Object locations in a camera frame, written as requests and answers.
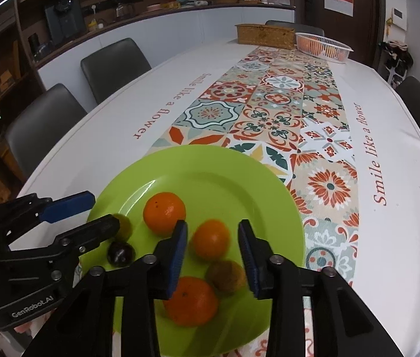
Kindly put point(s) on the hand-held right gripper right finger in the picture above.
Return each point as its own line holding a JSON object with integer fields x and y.
{"x": 249, "y": 260}

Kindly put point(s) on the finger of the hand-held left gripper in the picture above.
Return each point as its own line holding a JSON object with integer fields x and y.
{"x": 68, "y": 208}
{"x": 91, "y": 230}

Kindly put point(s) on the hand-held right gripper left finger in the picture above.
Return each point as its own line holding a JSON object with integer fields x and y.
{"x": 178, "y": 256}

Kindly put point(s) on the brown kiwi fruit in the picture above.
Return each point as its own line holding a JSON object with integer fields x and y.
{"x": 228, "y": 277}

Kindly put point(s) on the green round fruit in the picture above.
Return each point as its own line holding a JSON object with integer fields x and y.
{"x": 125, "y": 227}

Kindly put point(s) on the dark purple plum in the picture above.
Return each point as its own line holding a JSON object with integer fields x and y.
{"x": 120, "y": 253}

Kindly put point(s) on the large orange tangerine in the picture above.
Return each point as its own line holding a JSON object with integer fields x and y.
{"x": 191, "y": 301}

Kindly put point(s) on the green plate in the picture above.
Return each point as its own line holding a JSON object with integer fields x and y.
{"x": 210, "y": 178}

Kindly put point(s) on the small yellow bottle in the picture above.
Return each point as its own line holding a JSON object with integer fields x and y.
{"x": 94, "y": 24}

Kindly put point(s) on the black countertop appliance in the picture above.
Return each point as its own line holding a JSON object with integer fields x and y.
{"x": 65, "y": 18}

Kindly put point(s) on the glass kettle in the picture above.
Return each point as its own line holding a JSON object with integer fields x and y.
{"x": 124, "y": 10}

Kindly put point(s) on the white curved counter cabinet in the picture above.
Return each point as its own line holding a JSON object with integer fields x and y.
{"x": 180, "y": 29}

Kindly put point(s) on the pile of small tangerines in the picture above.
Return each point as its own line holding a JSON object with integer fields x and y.
{"x": 319, "y": 47}

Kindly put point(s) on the woven wicker box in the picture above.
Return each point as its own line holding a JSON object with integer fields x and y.
{"x": 264, "y": 36}

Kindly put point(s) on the white plastic basket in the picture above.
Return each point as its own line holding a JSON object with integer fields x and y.
{"x": 340, "y": 46}

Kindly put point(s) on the pile of dark bags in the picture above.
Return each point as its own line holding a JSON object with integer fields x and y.
{"x": 396, "y": 59}

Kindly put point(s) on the dark brown door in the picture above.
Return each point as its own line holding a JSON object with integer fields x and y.
{"x": 366, "y": 26}

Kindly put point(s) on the white wall intercom panel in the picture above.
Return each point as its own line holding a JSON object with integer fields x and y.
{"x": 399, "y": 18}

